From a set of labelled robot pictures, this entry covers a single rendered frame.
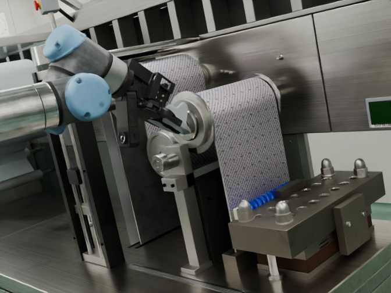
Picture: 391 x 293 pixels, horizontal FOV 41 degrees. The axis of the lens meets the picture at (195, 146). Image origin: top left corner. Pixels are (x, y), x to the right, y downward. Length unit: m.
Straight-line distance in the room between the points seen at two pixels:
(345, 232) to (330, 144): 3.06
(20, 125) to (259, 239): 0.55
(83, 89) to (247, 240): 0.51
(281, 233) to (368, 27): 0.51
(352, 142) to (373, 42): 2.89
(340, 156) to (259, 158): 2.95
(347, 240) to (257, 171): 0.27
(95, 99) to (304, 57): 0.68
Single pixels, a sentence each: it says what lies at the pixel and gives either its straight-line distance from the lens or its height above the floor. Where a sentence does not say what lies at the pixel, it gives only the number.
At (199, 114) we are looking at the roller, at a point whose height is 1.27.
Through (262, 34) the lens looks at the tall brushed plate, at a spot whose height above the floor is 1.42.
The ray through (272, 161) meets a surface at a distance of 1.32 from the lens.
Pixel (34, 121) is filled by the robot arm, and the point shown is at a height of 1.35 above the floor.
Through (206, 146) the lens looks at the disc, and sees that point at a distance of 1.19.
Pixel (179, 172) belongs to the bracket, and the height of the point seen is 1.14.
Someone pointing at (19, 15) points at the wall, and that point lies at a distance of 7.24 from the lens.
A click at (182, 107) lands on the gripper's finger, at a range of 1.14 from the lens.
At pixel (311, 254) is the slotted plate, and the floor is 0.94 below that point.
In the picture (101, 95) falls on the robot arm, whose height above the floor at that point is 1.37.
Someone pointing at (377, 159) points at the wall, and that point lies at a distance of 4.07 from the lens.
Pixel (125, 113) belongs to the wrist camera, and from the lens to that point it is 1.06.
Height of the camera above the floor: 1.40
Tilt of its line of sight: 10 degrees down
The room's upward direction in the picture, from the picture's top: 12 degrees counter-clockwise
